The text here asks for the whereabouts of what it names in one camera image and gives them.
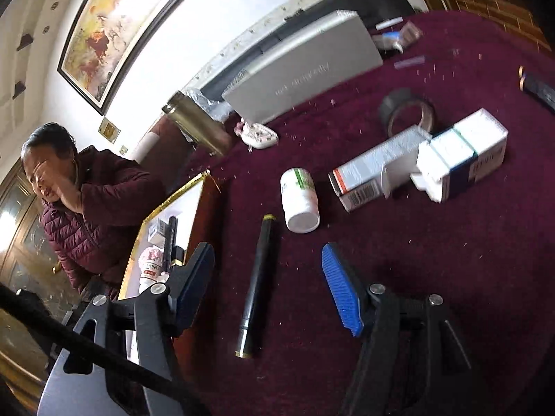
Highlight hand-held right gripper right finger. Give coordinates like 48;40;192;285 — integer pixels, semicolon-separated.
321;243;478;416

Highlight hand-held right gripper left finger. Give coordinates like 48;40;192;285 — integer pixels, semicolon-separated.
37;240;217;416

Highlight white bottle red label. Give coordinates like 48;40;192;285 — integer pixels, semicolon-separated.
138;262;168;295

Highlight black marker yellow cap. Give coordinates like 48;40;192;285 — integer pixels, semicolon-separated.
236;214;278;359

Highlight small white barcode box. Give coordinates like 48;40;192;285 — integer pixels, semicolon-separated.
147;218;170;245

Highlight gold-rimmed cardboard box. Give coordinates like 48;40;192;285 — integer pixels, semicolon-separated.
117;170;222;304

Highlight white bottle green label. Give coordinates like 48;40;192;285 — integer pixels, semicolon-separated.
280;167;321;233

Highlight burgundy velvet tablecloth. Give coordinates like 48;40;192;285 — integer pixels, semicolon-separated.
169;9;555;416

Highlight silver box red end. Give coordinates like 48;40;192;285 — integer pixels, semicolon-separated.
328;125;432;213

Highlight bronze thermos flask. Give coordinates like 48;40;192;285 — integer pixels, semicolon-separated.
162;91;232;157

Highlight white key fob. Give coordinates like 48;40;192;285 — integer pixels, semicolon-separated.
240;122;278;149

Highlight dark glass cabinet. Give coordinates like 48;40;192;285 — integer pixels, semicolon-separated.
0;169;79;326

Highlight clear plastic bag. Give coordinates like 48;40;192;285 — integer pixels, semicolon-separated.
184;88;237;122

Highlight white carton box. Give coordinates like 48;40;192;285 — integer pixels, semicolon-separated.
410;108;509;203

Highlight black tape roll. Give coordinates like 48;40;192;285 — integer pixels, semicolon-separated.
378;88;435;137

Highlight grey shoe box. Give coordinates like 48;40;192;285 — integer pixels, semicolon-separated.
222;10;383;124

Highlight black stick gold ends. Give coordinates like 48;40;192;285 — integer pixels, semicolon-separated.
518;66;555;111

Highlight black cable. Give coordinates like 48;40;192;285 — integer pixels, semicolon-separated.
0;284;191;416

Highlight small gold wall plaque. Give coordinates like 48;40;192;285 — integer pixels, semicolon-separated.
99;117;120;143

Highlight framed wall painting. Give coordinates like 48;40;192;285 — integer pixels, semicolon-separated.
58;0;217;115

